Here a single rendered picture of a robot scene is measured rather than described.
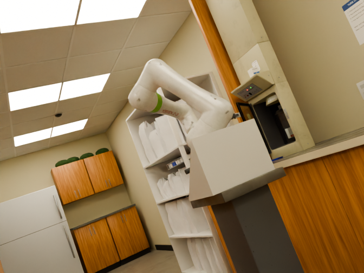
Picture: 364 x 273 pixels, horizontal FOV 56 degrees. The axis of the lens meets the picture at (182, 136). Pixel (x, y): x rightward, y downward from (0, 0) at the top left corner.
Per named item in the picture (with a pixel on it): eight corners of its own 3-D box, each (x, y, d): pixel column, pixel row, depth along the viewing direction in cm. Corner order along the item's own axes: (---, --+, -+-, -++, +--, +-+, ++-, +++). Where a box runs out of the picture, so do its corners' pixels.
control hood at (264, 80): (247, 101, 254) (242, 89, 255) (275, 83, 225) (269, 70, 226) (235, 104, 248) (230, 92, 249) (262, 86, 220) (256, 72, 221)
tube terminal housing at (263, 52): (296, 150, 259) (257, 59, 269) (329, 139, 231) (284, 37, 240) (272, 161, 248) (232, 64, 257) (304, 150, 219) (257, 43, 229)
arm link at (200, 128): (218, 134, 152) (195, 115, 166) (200, 163, 155) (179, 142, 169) (235, 141, 161) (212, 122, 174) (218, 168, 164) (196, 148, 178)
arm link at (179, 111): (152, 117, 190) (166, 104, 186) (143, 102, 195) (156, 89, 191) (187, 127, 221) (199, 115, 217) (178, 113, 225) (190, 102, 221)
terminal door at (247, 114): (270, 154, 247) (248, 103, 252) (259, 158, 219) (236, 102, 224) (268, 154, 247) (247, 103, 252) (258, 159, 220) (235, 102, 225)
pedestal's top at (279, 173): (225, 202, 131) (221, 193, 132) (193, 208, 160) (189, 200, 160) (286, 175, 145) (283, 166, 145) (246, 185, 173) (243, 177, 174)
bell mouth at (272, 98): (279, 102, 253) (275, 96, 254) (295, 93, 237) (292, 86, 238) (261, 108, 245) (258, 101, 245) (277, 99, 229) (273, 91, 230)
